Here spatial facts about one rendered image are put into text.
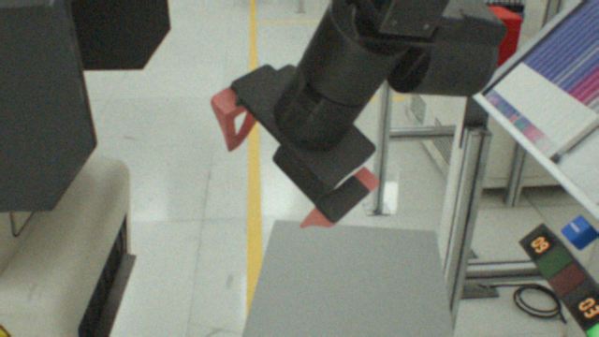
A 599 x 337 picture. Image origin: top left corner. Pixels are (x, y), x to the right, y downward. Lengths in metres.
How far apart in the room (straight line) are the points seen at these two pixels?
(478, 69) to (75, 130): 0.26
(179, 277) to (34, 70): 1.40
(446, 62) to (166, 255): 1.48
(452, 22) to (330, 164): 0.13
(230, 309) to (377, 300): 0.90
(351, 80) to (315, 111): 0.04
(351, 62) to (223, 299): 1.29
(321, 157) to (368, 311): 0.30
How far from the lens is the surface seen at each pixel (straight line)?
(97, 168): 0.56
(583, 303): 0.66
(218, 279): 1.63
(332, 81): 0.34
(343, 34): 0.32
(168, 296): 1.60
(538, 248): 0.72
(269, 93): 0.41
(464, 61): 0.37
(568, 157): 0.77
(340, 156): 0.40
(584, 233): 0.68
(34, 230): 0.47
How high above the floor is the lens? 1.05
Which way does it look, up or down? 29 degrees down
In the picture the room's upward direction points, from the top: straight up
